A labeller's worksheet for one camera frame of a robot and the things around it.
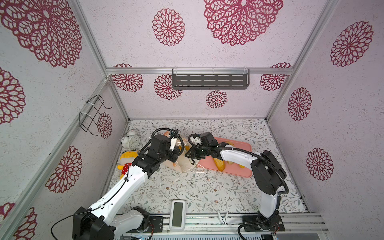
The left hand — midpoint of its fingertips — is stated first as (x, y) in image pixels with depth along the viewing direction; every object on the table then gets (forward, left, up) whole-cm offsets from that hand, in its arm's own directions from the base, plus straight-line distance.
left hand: (176, 150), depth 79 cm
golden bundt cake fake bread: (+15, -34, -16) cm, 40 cm away
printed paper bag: (0, -3, -15) cm, 15 cm away
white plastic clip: (-30, -23, -18) cm, 42 cm away
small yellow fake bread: (-16, -28, +12) cm, 35 cm away
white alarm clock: (+14, +31, -11) cm, 36 cm away
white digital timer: (-29, 0, -15) cm, 33 cm away
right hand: (+3, -5, -8) cm, 10 cm away
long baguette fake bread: (0, -26, -17) cm, 31 cm away
